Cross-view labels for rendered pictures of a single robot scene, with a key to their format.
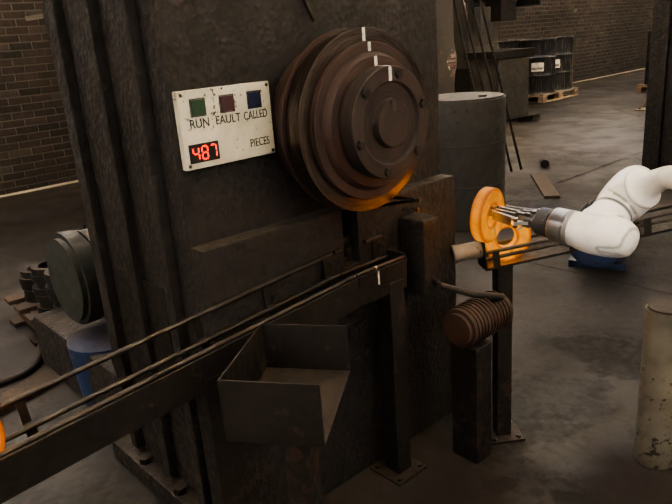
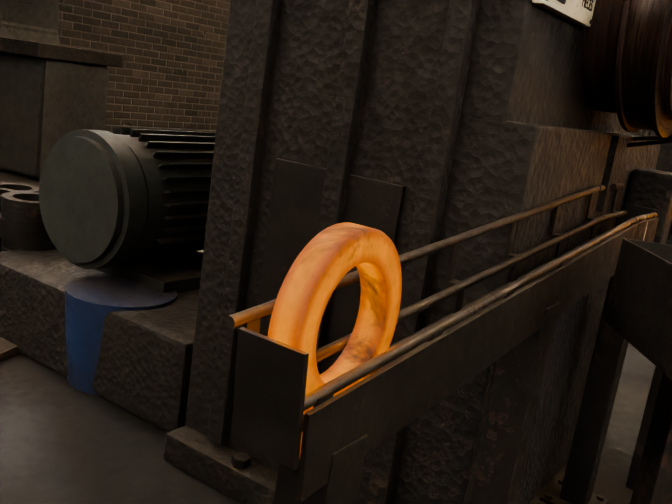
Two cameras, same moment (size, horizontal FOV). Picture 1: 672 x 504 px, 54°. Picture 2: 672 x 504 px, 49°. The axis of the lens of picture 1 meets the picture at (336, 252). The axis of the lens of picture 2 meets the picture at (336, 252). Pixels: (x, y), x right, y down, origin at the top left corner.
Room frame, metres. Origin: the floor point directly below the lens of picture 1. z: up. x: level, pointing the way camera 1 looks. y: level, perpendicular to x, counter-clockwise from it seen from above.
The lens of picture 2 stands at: (0.41, 0.92, 0.89)
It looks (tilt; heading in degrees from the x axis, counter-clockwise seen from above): 13 degrees down; 344
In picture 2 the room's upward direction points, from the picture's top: 8 degrees clockwise
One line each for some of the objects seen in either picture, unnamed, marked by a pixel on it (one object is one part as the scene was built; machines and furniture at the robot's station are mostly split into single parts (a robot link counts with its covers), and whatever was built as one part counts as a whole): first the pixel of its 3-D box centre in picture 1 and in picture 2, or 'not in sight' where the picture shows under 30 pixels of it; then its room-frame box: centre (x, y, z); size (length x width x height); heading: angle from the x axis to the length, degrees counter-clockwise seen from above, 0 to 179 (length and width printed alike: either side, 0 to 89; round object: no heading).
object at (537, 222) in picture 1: (536, 220); not in sight; (1.67, -0.53, 0.83); 0.09 x 0.08 x 0.07; 41
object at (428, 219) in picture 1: (419, 253); (645, 219); (1.93, -0.26, 0.68); 0.11 x 0.08 x 0.24; 41
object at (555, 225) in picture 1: (562, 226); not in sight; (1.61, -0.58, 0.83); 0.09 x 0.06 x 0.09; 131
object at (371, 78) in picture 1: (386, 123); not in sight; (1.69, -0.15, 1.11); 0.28 x 0.06 x 0.28; 131
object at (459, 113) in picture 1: (462, 159); not in sight; (4.59, -0.94, 0.45); 0.59 x 0.59 x 0.89
